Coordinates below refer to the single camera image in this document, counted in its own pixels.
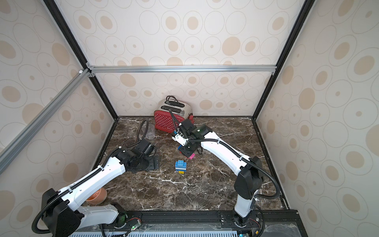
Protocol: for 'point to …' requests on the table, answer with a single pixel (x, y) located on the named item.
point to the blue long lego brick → (183, 166)
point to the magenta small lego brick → (192, 156)
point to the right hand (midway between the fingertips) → (191, 148)
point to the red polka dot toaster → (170, 114)
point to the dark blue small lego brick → (179, 146)
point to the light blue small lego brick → (180, 162)
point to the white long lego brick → (180, 168)
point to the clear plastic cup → (150, 131)
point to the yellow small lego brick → (181, 172)
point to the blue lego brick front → (181, 170)
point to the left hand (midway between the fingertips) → (156, 165)
